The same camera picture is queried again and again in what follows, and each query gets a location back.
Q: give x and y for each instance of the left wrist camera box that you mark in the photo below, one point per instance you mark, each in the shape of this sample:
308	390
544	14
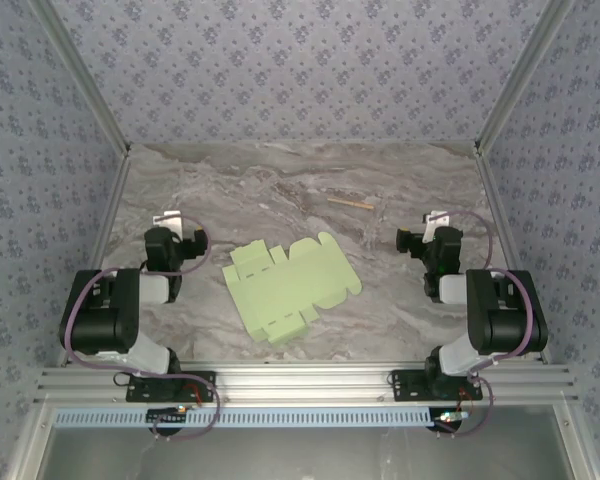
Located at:
172	218

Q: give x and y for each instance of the light green paper box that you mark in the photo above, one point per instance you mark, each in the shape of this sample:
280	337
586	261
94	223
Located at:
290	290

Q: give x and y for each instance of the aluminium left table side rail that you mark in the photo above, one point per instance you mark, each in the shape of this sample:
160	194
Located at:
105	240

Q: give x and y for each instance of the aluminium frame post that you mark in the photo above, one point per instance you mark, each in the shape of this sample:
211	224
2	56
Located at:
525	75
80	75

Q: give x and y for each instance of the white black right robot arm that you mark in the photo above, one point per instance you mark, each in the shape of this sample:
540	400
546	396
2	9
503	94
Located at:
505	320

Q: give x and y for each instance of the aluminium mounting rail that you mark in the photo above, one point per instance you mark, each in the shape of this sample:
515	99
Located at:
305	382

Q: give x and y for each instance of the grey metal panel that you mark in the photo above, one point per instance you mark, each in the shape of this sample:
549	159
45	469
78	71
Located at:
305	455

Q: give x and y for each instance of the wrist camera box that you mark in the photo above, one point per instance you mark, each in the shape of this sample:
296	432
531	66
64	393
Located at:
432	222
172	218

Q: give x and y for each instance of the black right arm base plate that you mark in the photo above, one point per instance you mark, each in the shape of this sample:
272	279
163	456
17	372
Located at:
410	387

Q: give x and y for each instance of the aluminium right table side rail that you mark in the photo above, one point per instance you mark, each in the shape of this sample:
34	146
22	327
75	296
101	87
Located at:
505	240

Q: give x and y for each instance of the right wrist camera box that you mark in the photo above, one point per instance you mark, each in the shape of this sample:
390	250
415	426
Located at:
432	222

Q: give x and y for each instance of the small wooden stick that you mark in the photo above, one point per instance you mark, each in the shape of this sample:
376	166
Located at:
350	203

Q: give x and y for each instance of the aluminium left frame post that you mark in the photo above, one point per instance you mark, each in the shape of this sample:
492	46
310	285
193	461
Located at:
80	75

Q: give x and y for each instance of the aluminium table side rail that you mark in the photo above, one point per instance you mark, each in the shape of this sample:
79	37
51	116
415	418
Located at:
505	240
105	240

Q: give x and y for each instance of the aluminium right frame post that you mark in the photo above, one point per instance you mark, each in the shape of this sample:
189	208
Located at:
525	75

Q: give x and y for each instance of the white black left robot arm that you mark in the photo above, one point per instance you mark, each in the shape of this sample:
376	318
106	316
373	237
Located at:
100	320

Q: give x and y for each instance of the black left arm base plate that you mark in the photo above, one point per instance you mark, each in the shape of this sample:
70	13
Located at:
145	392

